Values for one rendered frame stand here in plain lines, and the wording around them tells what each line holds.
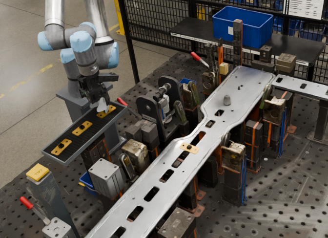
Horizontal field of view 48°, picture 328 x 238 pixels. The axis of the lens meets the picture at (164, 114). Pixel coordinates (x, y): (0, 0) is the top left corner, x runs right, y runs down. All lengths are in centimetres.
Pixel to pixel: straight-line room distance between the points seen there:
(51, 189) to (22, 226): 48
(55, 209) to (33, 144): 193
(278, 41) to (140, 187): 120
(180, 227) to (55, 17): 91
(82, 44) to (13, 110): 265
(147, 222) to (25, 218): 76
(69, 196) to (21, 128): 183
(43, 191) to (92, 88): 43
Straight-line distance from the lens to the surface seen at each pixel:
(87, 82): 145
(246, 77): 197
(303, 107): 228
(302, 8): 219
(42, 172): 143
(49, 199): 150
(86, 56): 139
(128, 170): 149
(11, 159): 341
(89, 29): 148
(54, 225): 139
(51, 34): 151
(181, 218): 133
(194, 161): 153
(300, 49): 216
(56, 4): 159
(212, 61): 188
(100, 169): 143
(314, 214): 178
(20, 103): 401
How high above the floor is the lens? 212
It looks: 40 degrees down
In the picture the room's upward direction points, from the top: 9 degrees counter-clockwise
